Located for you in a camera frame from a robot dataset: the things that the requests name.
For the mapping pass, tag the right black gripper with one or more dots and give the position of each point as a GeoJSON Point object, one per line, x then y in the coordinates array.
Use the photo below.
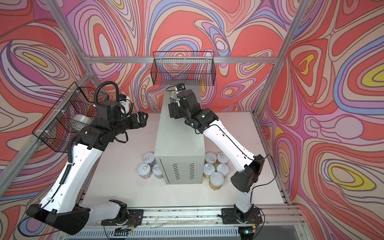
{"type": "Point", "coordinates": [174, 110]}

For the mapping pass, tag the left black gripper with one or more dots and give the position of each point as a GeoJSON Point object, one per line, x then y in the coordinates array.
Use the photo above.
{"type": "Point", "coordinates": [142, 121]}

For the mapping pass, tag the dark blue tomato can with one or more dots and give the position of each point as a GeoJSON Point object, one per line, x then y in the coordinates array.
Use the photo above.
{"type": "Point", "coordinates": [173, 97]}

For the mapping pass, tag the green label can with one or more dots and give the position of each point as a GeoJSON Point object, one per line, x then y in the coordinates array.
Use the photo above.
{"type": "Point", "coordinates": [223, 169]}

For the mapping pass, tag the orange peach can large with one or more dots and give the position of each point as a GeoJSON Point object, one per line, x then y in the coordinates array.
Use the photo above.
{"type": "Point", "coordinates": [216, 181]}

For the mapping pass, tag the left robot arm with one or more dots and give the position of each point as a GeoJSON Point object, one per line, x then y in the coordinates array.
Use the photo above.
{"type": "Point", "coordinates": [59, 208]}

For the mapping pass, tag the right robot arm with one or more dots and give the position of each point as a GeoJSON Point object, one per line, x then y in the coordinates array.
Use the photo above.
{"type": "Point", "coordinates": [248, 166]}

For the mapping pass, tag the grey metal cabinet counter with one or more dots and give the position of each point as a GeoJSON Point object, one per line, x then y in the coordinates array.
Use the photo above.
{"type": "Point", "coordinates": [179, 151]}

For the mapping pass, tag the white lid can back-left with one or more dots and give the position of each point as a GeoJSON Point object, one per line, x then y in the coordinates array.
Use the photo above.
{"type": "Point", "coordinates": [149, 159]}

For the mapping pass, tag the white lid can front-left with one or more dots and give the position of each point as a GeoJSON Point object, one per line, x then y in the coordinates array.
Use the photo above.
{"type": "Point", "coordinates": [145, 171]}

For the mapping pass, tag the white lid can front-right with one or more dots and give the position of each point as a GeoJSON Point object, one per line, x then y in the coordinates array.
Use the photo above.
{"type": "Point", "coordinates": [156, 170]}

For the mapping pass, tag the right group can back-left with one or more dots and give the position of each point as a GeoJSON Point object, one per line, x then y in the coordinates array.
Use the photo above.
{"type": "Point", "coordinates": [211, 158]}

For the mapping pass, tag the silver tape roll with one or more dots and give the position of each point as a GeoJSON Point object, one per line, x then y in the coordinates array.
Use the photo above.
{"type": "Point", "coordinates": [82, 119]}

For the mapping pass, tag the right group can back-right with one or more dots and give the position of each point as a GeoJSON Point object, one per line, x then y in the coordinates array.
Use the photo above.
{"type": "Point", "coordinates": [222, 158]}

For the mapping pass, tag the right group can front-left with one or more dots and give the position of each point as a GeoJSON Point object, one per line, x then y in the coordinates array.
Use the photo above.
{"type": "Point", "coordinates": [208, 170]}

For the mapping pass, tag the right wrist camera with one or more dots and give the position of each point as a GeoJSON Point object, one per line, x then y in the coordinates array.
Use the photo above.
{"type": "Point", "coordinates": [180, 87]}

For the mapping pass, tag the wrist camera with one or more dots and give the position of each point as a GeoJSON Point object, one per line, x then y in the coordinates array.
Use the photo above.
{"type": "Point", "coordinates": [125, 102]}
{"type": "Point", "coordinates": [180, 87]}

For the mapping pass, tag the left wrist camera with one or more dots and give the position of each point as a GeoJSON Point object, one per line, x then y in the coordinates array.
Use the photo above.
{"type": "Point", "coordinates": [125, 102]}

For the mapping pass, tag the black wire basket back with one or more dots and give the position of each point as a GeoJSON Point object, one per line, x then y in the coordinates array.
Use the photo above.
{"type": "Point", "coordinates": [192, 68]}

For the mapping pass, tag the black wire basket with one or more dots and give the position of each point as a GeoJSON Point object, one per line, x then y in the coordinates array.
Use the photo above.
{"type": "Point", "coordinates": [57, 128]}
{"type": "Point", "coordinates": [192, 68]}

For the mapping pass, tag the black wire basket left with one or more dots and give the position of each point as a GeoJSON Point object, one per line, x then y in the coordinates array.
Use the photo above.
{"type": "Point", "coordinates": [57, 128]}

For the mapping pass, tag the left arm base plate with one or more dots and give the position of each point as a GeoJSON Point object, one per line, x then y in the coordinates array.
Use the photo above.
{"type": "Point", "coordinates": [132, 218]}

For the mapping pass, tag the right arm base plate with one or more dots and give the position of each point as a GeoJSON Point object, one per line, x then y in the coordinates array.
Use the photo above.
{"type": "Point", "coordinates": [231, 216]}

